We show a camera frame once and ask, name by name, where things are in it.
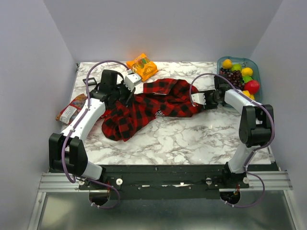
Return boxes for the red black plaid shirt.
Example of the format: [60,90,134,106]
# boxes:
[101,78,203,141]

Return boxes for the black square frame brooch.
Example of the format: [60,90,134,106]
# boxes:
[83,77,97,87]

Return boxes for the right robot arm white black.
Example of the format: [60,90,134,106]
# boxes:
[203,74,275,188]

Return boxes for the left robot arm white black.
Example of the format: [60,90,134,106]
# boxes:
[48,70,141,189]

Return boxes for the dark purple toy grapes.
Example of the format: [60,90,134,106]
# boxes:
[219,68,245,90]

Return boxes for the front yellow toy lemon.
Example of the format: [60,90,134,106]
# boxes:
[242,91,255,100]

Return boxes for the yellow toy lemon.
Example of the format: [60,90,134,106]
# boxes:
[242,91,255,100]
[241,67,253,77]

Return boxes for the orange snack bag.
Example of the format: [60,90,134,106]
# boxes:
[126,53,158,82]

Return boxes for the orange yellow toy fruit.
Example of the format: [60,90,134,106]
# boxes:
[222,59,233,69]

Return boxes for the green toy fruit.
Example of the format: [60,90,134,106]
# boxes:
[231,63,242,72]

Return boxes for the red toy apple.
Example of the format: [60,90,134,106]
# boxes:
[244,80,260,94]

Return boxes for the teal plastic fruit bin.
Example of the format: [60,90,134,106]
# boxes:
[214,56,261,89]

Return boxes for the red snack bag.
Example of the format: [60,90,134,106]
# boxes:
[56,93,87,125]

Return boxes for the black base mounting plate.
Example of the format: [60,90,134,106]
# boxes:
[80,163,278,200]

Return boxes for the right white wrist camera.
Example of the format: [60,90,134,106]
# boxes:
[191,92,206,106]

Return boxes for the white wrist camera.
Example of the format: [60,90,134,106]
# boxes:
[191,92,206,106]
[124,73,142,92]

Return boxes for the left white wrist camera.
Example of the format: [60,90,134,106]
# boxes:
[124,73,142,92]

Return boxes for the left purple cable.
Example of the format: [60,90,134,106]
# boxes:
[61,59,135,209]

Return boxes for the purple cable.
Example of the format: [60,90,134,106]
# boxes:
[189,73,275,208]
[61,59,135,209]

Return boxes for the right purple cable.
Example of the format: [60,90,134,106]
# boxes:
[189,73,275,208]

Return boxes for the aluminium rail frame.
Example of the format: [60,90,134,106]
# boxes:
[29,173,297,230]

